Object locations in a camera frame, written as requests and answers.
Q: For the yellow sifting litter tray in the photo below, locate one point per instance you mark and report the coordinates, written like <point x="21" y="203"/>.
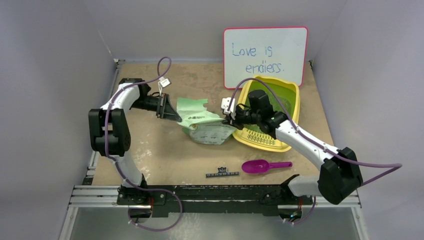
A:
<point x="263" y="141"/>

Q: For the pink framed whiteboard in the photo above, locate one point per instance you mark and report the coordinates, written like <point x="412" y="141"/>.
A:
<point x="278" y="52"/>

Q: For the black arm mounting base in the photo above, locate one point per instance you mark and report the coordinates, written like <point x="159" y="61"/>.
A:
<point x="270" y="200"/>

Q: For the purple plastic litter scoop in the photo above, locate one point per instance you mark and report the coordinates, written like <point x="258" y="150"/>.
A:
<point x="261" y="166"/>

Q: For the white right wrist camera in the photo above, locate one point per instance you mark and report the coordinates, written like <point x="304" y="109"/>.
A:
<point x="228" y="107"/>

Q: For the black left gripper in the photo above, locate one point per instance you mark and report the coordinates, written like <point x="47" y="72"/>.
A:
<point x="166" y="111"/>

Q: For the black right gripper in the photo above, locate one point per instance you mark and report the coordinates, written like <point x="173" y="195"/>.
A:
<point x="236" y="118"/>

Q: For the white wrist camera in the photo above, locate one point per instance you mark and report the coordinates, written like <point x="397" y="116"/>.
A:
<point x="163" y="83"/>
<point x="228" y="107"/>

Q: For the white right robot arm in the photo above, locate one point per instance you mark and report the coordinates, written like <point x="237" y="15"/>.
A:
<point x="339" y="173"/>

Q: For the green cat litter bag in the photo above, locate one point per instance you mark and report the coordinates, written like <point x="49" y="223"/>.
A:
<point x="201" y="125"/>

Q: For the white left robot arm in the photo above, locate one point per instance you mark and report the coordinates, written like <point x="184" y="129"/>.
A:
<point x="109" y="130"/>

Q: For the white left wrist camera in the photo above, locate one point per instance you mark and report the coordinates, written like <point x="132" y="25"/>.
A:
<point x="163" y="83"/>

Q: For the green cat litter granules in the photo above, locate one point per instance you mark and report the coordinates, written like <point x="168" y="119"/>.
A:
<point x="288" y="98"/>

